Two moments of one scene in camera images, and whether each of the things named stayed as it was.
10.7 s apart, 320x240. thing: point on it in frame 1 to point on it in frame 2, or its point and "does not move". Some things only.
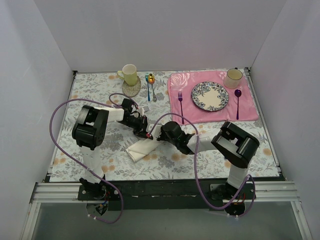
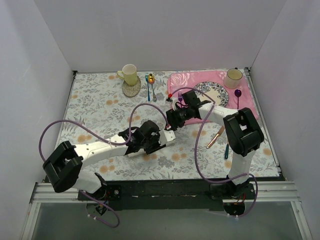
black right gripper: [161, 135] to [171, 120]
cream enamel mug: [233, 77] does not move
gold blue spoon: [146, 76] does not move
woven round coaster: [131, 91] does not move
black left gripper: [144, 125] to [155, 146]
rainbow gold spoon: [151, 80] does not move
